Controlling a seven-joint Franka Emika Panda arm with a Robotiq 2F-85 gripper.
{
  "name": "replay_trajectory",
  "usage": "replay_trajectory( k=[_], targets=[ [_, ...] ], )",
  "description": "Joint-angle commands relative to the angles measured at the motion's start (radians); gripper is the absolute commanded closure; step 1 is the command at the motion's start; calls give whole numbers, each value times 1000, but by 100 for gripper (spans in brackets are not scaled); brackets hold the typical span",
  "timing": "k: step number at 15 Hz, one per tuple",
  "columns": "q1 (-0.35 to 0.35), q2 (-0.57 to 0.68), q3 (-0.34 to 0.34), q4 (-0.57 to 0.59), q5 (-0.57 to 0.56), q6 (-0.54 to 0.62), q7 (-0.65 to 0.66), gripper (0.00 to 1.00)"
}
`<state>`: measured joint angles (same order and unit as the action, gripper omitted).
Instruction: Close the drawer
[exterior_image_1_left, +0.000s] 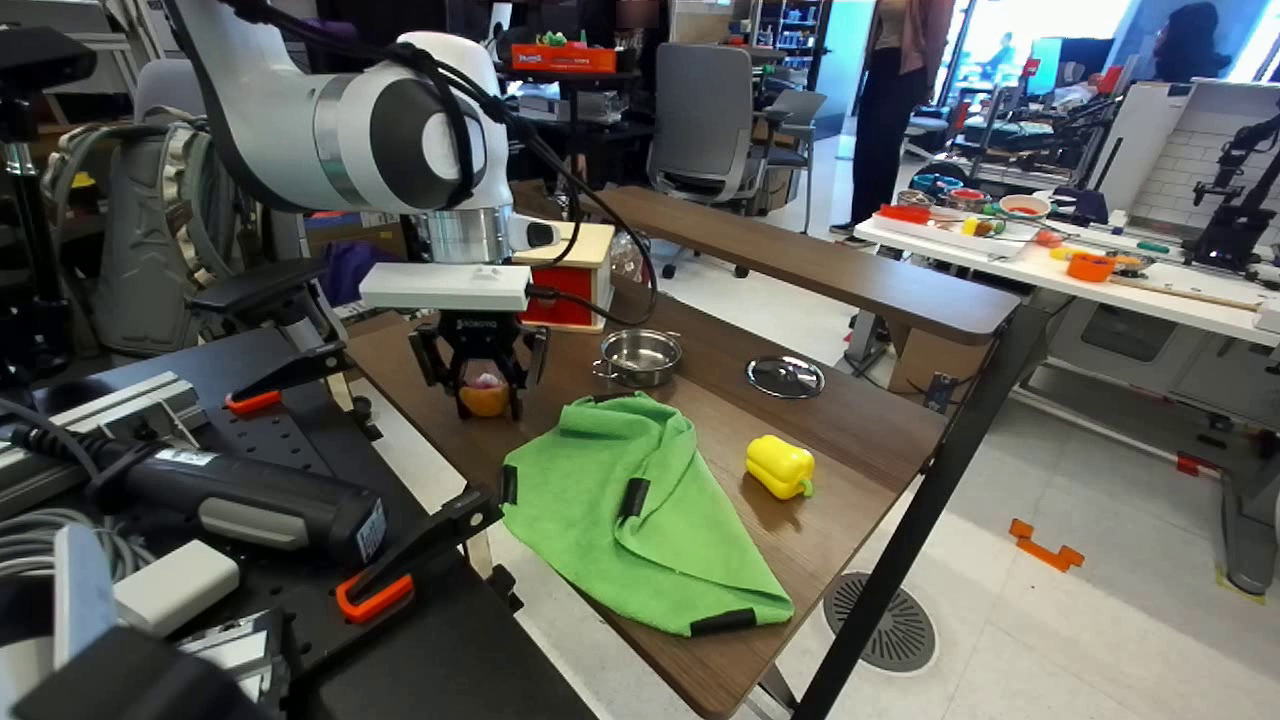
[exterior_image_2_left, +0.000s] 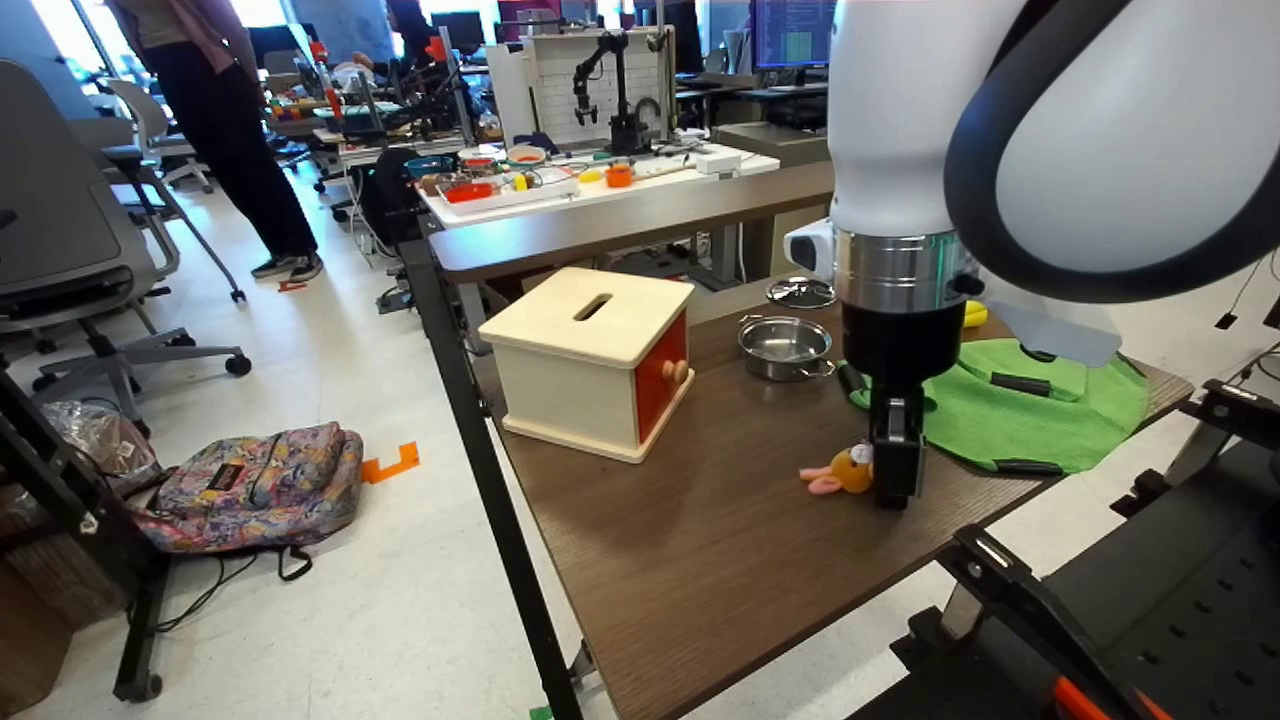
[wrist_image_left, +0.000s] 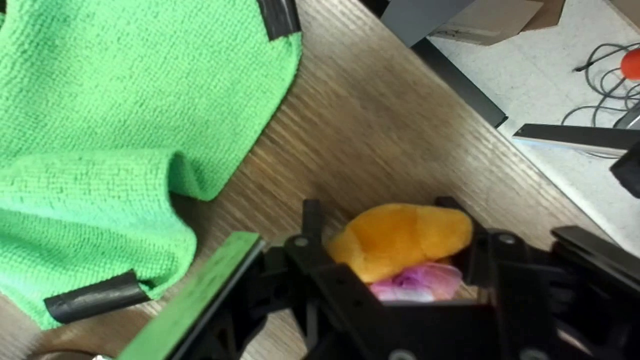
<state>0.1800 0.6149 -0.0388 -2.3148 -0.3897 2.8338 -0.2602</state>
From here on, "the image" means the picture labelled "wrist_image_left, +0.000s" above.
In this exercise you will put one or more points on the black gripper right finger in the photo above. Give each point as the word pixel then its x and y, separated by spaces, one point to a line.
pixel 477 233

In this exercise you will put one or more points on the green microfiber cloth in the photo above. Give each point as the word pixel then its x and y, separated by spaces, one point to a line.
pixel 101 100

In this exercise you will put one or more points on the black table frame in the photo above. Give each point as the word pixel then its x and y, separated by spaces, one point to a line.
pixel 461 81

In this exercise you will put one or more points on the orange pink plush toy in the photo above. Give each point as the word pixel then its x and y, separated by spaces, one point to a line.
pixel 401 237

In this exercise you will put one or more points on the flat brown cardboard piece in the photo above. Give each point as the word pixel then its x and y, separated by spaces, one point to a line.
pixel 507 16

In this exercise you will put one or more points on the black block object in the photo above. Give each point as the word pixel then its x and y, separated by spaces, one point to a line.
pixel 630 172

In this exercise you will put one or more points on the red orange ball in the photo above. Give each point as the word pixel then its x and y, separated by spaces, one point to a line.
pixel 632 64

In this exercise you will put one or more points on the flat black bar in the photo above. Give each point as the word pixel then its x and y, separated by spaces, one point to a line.
pixel 580 137

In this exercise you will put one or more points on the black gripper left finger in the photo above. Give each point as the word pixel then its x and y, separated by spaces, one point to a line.
pixel 311 230

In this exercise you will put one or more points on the grey panel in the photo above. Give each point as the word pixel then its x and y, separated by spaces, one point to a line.
pixel 423 15

